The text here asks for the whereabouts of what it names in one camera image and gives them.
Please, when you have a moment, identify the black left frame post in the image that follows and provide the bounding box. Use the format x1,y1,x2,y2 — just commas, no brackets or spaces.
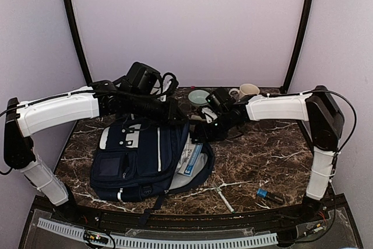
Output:
63,0,93,85

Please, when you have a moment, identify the white slotted cable duct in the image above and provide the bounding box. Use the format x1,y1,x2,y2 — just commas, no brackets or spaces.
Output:
37,218,278,249

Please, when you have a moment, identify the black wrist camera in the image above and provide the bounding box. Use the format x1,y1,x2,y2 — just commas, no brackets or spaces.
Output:
206,87,235,113
126,62,161,94

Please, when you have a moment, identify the black marker with blue cap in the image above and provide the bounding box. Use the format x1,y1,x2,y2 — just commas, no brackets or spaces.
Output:
256,188,285,205

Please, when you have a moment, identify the white pen with green tip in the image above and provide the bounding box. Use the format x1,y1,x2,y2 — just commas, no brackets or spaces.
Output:
214,181,234,213

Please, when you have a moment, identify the black right frame post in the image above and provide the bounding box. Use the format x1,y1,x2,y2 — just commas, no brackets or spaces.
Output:
280,0,312,93

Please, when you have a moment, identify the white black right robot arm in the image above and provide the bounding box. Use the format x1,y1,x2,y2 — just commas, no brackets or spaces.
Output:
191,85,346,222

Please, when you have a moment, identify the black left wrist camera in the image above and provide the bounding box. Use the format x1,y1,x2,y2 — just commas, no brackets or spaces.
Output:
126,62,161,94

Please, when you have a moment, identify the black frame post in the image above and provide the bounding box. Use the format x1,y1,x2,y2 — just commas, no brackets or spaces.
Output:
280,0,312,93
63,0,93,85

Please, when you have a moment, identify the pale yellow highlighter marker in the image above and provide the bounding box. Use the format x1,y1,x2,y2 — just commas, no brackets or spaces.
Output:
190,115,203,121

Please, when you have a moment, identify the dog cover picture book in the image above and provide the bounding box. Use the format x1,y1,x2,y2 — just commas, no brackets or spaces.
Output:
178,143,203,177

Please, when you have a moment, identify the light green ceramic bowl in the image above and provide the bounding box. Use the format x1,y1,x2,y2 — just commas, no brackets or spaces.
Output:
188,89,210,107

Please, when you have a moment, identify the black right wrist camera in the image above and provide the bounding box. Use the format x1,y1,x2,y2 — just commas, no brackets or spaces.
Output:
206,87,235,113

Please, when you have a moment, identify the navy blue student backpack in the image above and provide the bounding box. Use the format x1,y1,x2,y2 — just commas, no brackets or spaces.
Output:
90,118,215,202

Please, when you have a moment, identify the black front rail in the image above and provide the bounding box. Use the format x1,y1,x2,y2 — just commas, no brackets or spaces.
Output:
29,193,350,232

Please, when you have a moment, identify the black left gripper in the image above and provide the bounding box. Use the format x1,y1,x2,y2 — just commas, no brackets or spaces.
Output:
128,90,188,127

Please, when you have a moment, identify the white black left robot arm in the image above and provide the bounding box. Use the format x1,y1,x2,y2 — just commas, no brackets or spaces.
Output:
1,79,186,223

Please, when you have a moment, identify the cream ceramic mug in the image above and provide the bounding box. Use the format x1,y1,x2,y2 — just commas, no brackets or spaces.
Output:
228,83,260,99

